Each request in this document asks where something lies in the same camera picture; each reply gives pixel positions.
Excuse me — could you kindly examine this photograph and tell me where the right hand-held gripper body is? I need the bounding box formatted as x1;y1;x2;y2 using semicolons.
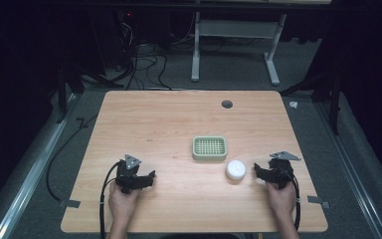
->
268;150;302;190

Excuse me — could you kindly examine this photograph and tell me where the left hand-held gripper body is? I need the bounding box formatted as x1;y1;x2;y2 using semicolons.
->
114;153;147;195

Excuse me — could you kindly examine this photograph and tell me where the person's right hand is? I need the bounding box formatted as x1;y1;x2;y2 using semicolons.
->
265;180;297;218

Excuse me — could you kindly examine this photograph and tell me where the person's left hand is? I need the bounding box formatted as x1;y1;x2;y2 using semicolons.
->
107;181;141;223

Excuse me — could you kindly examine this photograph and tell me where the white round soap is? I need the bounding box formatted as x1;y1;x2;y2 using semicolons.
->
225;159;248;182

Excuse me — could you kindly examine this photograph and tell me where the grey tape piece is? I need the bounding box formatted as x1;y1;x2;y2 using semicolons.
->
59;198;82;209
306;195;331;210

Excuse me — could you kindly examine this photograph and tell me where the green soap dish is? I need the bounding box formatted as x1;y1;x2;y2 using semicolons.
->
191;135;229;162

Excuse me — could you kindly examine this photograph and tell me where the black stand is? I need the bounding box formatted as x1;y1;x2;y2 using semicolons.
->
280;63;343;136
55;59;125;125

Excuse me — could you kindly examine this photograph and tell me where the dark computer tower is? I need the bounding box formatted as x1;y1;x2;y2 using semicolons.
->
111;9;137;69

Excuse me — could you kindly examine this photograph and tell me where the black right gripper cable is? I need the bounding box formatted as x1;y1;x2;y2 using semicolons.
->
280;167;302;232

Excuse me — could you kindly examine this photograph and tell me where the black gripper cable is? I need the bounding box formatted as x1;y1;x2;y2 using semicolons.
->
98;160;121;239
280;167;302;232

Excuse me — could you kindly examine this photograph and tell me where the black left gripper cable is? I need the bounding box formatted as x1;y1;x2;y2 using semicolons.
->
98;160;121;239

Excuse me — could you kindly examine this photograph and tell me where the aluminium floor rail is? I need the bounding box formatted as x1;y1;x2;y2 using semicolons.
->
313;99;382;239
0;93;78;239

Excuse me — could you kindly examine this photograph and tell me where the black floor cable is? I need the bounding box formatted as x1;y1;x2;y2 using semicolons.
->
45;114;99;203

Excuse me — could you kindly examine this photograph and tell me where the tangle of black cables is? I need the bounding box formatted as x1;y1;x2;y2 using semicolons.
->
115;19;173;92

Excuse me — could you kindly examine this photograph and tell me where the white desk frame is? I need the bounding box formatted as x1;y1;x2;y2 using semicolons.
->
190;11;288;88

